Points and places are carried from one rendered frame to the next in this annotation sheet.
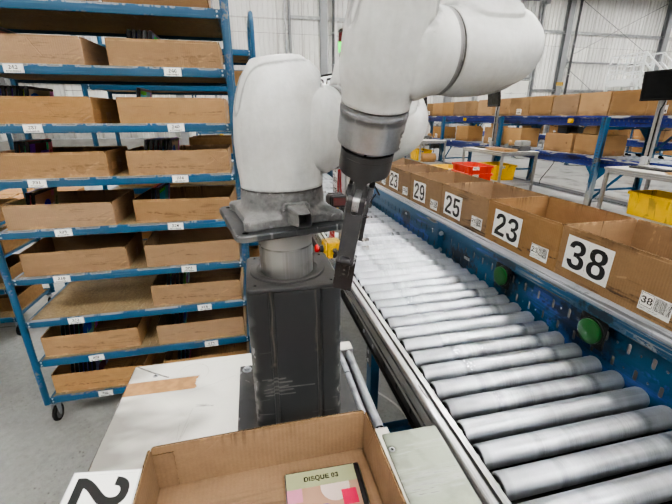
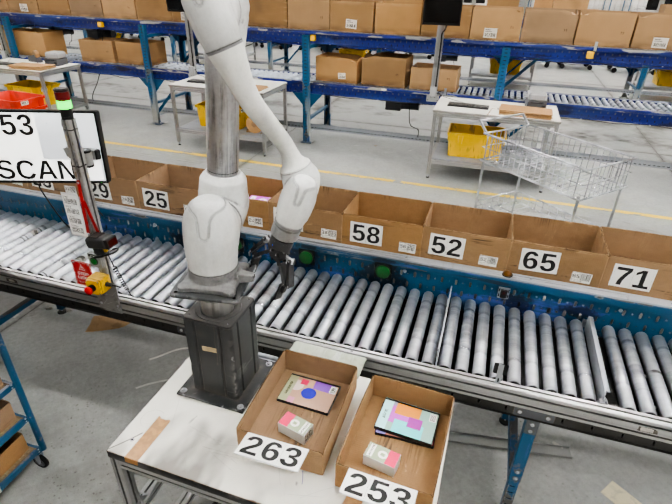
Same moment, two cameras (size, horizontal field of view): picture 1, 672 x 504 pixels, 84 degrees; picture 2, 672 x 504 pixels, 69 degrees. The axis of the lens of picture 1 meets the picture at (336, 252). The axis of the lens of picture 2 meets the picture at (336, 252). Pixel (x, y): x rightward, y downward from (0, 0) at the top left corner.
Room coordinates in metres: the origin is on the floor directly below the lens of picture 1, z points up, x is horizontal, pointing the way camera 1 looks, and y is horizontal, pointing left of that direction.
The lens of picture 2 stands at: (-0.28, 1.05, 2.06)
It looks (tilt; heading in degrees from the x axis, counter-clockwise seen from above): 30 degrees down; 300
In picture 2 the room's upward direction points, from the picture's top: 1 degrees clockwise
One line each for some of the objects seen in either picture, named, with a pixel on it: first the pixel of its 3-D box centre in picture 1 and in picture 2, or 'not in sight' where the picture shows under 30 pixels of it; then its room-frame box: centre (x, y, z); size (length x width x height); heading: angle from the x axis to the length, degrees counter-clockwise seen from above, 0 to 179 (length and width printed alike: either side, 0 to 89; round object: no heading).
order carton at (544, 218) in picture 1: (551, 229); (246, 200); (1.37, -0.82, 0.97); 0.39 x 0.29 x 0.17; 13
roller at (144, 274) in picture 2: (402, 267); (151, 269); (1.57, -0.30, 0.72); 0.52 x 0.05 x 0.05; 103
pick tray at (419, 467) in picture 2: not in sight; (398, 438); (0.06, 0.05, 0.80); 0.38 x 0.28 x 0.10; 101
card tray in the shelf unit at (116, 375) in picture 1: (111, 359); not in sight; (1.63, 1.16, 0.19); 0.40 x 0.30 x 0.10; 101
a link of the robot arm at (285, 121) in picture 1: (283, 122); (210, 231); (0.71, 0.09, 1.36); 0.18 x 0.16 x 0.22; 121
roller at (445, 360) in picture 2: not in sight; (450, 331); (0.12, -0.64, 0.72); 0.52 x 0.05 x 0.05; 103
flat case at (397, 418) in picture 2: not in sight; (407, 421); (0.07, -0.05, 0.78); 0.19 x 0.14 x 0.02; 9
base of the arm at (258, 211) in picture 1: (285, 201); (220, 271); (0.69, 0.09, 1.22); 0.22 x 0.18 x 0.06; 24
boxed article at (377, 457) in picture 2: not in sight; (381, 459); (0.07, 0.13, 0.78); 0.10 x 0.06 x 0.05; 3
